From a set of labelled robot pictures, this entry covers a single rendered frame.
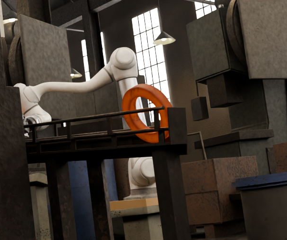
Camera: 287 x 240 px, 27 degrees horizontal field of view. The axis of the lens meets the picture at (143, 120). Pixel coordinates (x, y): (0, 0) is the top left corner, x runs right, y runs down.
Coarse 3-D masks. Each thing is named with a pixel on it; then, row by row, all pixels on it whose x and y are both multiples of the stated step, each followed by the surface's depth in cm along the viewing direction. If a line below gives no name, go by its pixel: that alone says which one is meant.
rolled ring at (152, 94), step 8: (136, 88) 176; (144, 88) 174; (152, 88) 174; (128, 96) 179; (136, 96) 177; (144, 96) 175; (152, 96) 173; (160, 96) 172; (128, 104) 181; (160, 104) 172; (168, 104) 173; (160, 112) 173; (128, 120) 184; (136, 120) 184; (136, 128) 183; (144, 128) 183; (144, 136) 182; (152, 136) 180; (168, 136) 179
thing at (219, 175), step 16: (208, 160) 472; (224, 160) 483; (240, 160) 503; (128, 176) 524; (192, 176) 482; (208, 176) 472; (224, 176) 478; (240, 176) 498; (128, 192) 525; (192, 192) 481; (208, 192) 472; (224, 192) 474; (192, 208) 481; (208, 208) 472; (224, 208) 470; (240, 208) 489; (192, 224) 481; (208, 224) 473; (224, 224) 482; (240, 224) 502
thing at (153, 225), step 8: (128, 216) 336; (136, 216) 332; (144, 216) 327; (152, 216) 328; (128, 224) 336; (136, 224) 332; (144, 224) 327; (152, 224) 327; (160, 224) 332; (128, 232) 336; (136, 232) 332; (144, 232) 327; (152, 232) 326; (160, 232) 331
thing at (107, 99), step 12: (108, 84) 769; (84, 96) 797; (96, 96) 783; (108, 96) 768; (120, 96) 763; (84, 108) 797; (96, 108) 782; (108, 108) 768; (120, 108) 759; (84, 120) 797; (96, 120) 782
